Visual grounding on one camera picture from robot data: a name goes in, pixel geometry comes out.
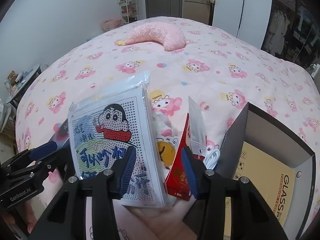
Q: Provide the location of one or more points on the yellow cartoon sticker packet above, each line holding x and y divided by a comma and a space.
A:
165, 152

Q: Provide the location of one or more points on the round side table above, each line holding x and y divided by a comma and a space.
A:
25, 82

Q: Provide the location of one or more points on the red packet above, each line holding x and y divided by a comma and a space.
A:
177, 180

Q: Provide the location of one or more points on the person's left hand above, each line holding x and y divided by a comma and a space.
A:
30, 217

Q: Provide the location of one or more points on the white shelf rack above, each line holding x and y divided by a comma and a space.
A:
128, 10

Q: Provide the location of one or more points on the pink basket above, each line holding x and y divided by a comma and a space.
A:
111, 23

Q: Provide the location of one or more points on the dark glass cabinet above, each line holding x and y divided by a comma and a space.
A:
287, 25

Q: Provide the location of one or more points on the silver foil pouch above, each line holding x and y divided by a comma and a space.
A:
196, 127

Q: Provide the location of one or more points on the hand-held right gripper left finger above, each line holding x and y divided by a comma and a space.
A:
127, 172

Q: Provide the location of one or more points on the cartoon bead art packet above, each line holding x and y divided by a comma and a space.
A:
100, 135

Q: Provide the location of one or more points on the pink printed blanket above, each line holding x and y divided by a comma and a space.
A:
200, 80

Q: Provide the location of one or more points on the silver fridge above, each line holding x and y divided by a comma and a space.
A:
196, 5

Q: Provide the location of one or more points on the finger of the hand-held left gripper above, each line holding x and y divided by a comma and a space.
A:
50, 165
45, 148

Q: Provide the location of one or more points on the yellow flat package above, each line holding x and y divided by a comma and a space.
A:
262, 170

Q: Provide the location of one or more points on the white wardrobe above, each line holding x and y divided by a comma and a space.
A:
250, 10

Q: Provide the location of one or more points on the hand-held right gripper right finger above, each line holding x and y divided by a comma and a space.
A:
187, 170

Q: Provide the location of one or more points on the pink crescent plush pillow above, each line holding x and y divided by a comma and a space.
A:
155, 33

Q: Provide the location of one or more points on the black cardboard box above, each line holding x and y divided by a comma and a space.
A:
237, 140

